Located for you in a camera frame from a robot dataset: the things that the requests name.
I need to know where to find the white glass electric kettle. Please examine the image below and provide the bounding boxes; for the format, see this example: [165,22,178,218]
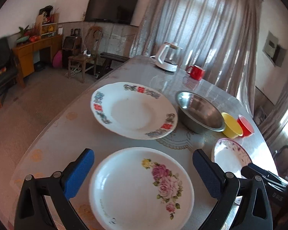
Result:
[150,42,182,73]

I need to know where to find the white plate pink roses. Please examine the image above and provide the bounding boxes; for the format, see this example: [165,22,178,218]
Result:
[89,147,194,229]

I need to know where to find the red plastic bowl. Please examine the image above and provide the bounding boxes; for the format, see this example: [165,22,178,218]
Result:
[237,115,254,137]

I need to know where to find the grey window curtain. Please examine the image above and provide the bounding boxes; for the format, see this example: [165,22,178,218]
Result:
[129,0,262,114]

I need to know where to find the wall mounted black television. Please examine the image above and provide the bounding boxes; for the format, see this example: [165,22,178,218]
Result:
[84,0,138,25]

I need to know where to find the red mug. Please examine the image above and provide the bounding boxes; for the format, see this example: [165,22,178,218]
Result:
[186,65,205,81]

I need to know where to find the orange wooden desk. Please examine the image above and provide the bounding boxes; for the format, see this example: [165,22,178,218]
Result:
[12,35,63,88]

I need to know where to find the large stainless steel basin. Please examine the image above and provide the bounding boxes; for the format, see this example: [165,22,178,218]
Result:
[175,90,225,134]

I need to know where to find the dark bench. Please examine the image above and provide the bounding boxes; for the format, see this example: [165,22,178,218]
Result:
[97,52,129,80]

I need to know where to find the yellow plastic bowl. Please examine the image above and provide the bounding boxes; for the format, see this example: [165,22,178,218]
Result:
[221,112,243,139]

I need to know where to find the purple floral rimmed plate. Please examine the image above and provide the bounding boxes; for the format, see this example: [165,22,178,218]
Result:
[211,138,252,178]

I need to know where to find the white plate red blue pattern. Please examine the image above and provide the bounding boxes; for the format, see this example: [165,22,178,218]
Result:
[90,82,178,140]

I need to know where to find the wall electrical box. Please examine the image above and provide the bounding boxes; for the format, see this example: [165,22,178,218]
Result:
[263,31,287,67]

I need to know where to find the wooden chair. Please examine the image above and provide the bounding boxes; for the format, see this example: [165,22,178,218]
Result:
[67,26,103,83]

